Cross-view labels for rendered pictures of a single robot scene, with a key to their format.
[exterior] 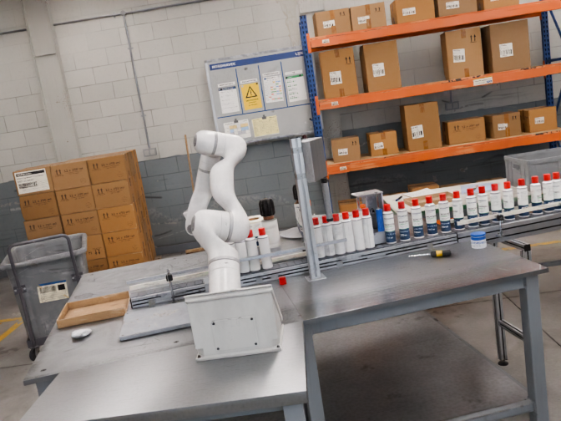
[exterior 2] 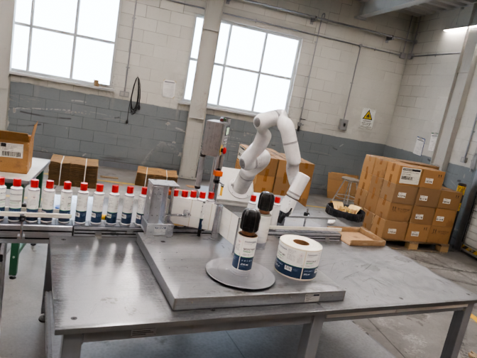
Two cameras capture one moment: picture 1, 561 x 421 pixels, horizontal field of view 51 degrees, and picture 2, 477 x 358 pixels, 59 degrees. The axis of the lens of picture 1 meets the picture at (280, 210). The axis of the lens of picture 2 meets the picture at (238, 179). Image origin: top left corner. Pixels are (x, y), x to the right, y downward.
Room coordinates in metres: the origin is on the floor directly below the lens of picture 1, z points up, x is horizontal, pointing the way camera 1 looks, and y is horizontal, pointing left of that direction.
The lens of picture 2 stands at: (5.09, -0.75, 1.64)
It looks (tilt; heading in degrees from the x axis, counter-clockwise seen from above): 11 degrees down; 162
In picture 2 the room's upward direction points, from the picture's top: 11 degrees clockwise
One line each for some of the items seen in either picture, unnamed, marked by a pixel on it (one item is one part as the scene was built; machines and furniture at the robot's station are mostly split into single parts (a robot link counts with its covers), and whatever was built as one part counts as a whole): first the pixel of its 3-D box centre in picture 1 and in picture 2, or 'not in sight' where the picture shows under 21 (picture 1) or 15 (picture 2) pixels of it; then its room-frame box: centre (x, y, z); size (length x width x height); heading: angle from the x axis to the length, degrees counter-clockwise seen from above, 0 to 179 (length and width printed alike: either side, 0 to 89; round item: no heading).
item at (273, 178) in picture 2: not in sight; (269, 182); (-0.76, 1.64, 0.45); 1.20 x 0.84 x 0.89; 179
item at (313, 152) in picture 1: (309, 159); (216, 138); (2.77, -0.17, 1.38); 0.17 x 0.10 x 0.19; 154
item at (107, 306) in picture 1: (94, 308); (355, 236); (2.68, 0.94, 0.85); 0.30 x 0.26 x 0.04; 99
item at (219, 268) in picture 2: (305, 231); (240, 273); (3.46, -0.13, 0.89); 0.31 x 0.31 x 0.01
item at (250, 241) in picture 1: (252, 250); not in sight; (2.81, 0.17, 0.98); 0.05 x 0.05 x 0.20
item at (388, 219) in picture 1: (389, 224); (142, 206); (2.91, -0.53, 0.98); 0.05 x 0.05 x 0.20
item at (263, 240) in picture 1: (265, 248); (250, 212); (2.81, 0.10, 0.98); 0.05 x 0.05 x 0.20
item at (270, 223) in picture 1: (270, 225); (262, 219); (3.10, 0.07, 1.03); 0.09 x 0.09 x 0.30
